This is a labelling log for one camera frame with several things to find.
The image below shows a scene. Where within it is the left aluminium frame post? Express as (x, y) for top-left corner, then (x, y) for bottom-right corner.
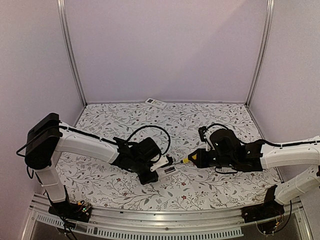
(56, 0), (88, 108)

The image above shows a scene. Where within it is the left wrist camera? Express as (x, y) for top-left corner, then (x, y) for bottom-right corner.
(165, 155), (174, 166)

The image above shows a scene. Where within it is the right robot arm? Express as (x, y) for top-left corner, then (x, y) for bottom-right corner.
(187, 127), (320, 218)

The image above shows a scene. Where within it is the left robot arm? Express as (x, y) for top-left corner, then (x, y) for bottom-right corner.
(16, 113), (168, 217)

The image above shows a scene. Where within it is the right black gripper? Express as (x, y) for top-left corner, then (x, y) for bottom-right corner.
(189, 147), (236, 168)

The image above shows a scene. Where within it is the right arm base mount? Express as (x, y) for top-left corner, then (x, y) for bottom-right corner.
(241, 185), (285, 235)

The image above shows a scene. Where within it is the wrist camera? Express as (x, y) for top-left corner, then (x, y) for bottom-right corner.
(165, 155), (174, 166)
(198, 126), (207, 143)

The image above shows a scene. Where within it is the aluminium frame post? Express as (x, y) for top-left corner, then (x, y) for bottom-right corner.
(245, 0), (275, 108)
(56, 0), (88, 108)

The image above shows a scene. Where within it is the camera cable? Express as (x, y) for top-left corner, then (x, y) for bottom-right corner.
(206, 123), (230, 132)
(127, 125), (171, 158)

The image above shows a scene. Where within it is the right camera cable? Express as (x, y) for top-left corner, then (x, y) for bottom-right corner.
(206, 123), (230, 132)

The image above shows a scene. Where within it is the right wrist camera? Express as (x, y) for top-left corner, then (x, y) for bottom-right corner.
(198, 126), (207, 143)

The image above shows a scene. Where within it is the front aluminium rail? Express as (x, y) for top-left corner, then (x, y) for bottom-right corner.
(22, 194), (313, 240)

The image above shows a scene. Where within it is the left camera cable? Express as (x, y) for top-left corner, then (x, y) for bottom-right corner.
(127, 125), (171, 158)

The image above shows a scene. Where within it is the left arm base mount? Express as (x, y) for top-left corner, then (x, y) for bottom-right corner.
(48, 196), (92, 223)

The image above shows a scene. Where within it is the white air conditioner remote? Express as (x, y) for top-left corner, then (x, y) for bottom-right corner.
(156, 166), (178, 179)

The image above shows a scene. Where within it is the yellow handled screwdriver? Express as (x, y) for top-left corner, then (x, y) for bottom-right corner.
(173, 155), (197, 165)

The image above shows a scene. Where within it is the right aluminium frame post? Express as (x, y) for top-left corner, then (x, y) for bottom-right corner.
(245, 0), (275, 108)

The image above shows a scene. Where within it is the floral patterned table mat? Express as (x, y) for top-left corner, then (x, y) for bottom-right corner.
(56, 103), (281, 211)

